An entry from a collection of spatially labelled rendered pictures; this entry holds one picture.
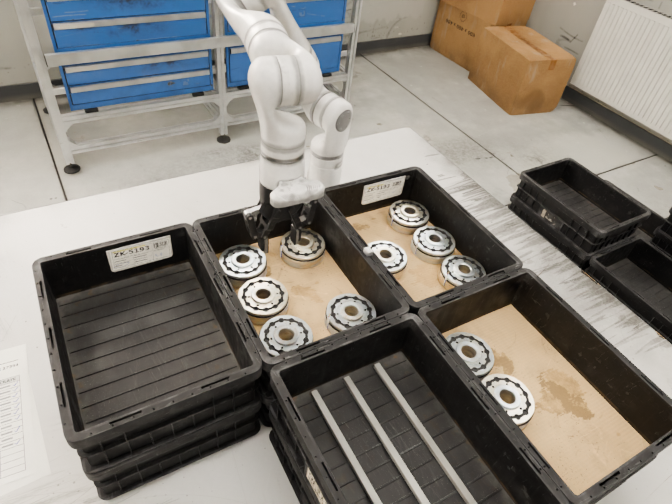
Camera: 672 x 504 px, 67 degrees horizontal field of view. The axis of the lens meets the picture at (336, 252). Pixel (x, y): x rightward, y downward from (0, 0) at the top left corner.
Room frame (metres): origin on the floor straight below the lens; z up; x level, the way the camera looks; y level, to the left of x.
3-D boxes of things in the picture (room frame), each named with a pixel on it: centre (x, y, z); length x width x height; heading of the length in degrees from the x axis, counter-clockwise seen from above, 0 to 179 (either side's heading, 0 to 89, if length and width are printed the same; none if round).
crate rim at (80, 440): (0.54, 0.32, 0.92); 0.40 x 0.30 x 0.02; 35
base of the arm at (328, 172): (1.19, 0.06, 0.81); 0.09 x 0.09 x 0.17; 42
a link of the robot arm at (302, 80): (0.73, 0.11, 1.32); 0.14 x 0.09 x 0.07; 24
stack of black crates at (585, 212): (1.65, -0.90, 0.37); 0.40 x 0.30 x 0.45; 36
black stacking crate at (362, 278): (0.71, 0.08, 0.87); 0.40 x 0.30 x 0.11; 35
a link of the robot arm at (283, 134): (0.69, 0.12, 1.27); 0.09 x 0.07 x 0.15; 114
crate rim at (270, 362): (0.71, 0.08, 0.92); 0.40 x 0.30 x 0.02; 35
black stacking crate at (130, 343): (0.54, 0.32, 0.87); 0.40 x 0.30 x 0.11; 35
